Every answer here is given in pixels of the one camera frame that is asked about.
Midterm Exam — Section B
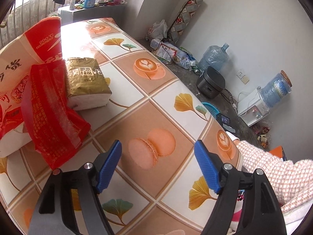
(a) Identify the red white paper snack bag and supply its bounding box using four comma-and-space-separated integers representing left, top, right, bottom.
1, 16, 62, 158

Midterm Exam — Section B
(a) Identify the blue plastic basket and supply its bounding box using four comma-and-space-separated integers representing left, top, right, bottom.
202, 102, 220, 119

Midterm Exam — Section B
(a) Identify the folded patterned mat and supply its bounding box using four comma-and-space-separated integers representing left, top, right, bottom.
167, 0, 203, 43

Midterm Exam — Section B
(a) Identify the empty water jug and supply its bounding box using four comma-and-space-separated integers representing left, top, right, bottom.
198, 43, 229, 73

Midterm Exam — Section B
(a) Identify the black rice cooker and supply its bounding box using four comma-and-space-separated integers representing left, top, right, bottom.
196, 66, 226, 99

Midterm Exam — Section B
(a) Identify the metal balcony railing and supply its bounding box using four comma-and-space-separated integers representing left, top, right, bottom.
1, 0, 59, 47

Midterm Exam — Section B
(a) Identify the white plastic bag on floor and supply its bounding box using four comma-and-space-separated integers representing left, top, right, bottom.
145, 20, 168, 41

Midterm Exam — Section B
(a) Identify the wall power socket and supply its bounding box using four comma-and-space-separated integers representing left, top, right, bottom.
236, 70, 249, 84

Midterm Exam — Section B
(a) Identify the water dispenser with bottle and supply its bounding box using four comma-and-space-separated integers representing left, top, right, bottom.
237, 70, 292, 127

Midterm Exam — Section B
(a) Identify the pink checkered sleeve forearm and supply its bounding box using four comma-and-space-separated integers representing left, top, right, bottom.
226, 131, 313, 226

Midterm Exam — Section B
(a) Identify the grey low cabinet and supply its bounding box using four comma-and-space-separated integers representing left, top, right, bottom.
57, 4, 126, 25

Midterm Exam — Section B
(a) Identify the floor trash pile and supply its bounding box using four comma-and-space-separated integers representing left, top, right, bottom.
150, 39, 200, 74

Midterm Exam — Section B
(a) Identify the gold tissue pack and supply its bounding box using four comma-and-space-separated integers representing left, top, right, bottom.
65, 57, 112, 111

